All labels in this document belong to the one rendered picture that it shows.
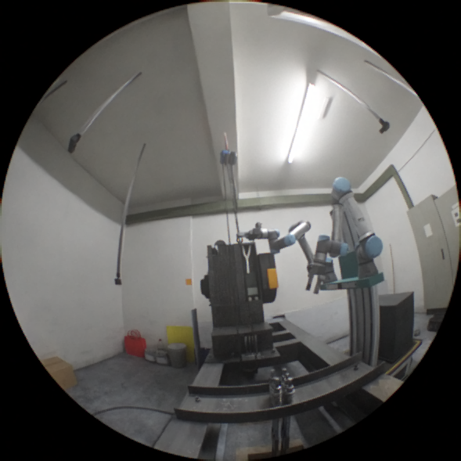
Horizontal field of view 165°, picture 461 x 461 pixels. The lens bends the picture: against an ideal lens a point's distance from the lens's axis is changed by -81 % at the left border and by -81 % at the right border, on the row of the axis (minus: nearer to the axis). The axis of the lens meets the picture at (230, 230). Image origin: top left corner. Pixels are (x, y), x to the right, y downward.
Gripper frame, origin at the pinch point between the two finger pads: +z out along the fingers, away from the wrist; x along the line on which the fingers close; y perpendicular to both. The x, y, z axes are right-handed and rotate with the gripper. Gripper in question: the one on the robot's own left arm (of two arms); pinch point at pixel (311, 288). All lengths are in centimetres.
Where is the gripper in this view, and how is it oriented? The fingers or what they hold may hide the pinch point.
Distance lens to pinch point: 96.5
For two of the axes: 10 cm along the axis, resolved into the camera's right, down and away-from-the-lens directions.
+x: -1.4, -2.1, -9.7
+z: -2.9, 9.4, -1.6
